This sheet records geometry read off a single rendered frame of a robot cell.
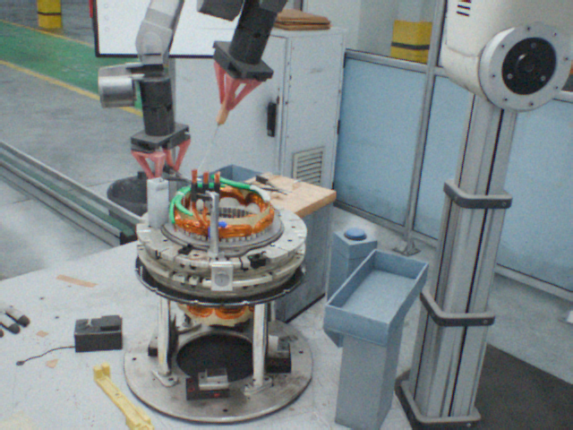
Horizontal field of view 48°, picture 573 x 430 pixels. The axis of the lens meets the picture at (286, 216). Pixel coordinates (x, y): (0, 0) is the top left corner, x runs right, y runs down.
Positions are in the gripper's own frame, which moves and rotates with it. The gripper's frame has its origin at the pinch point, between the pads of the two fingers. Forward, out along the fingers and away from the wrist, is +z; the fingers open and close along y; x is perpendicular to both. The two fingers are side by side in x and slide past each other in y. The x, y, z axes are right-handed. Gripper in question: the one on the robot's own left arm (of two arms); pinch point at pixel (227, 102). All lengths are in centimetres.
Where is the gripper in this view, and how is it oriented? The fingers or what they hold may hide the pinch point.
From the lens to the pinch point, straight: 115.2
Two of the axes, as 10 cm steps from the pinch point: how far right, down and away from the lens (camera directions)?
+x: 7.5, -1.3, 6.5
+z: -3.5, 7.6, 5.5
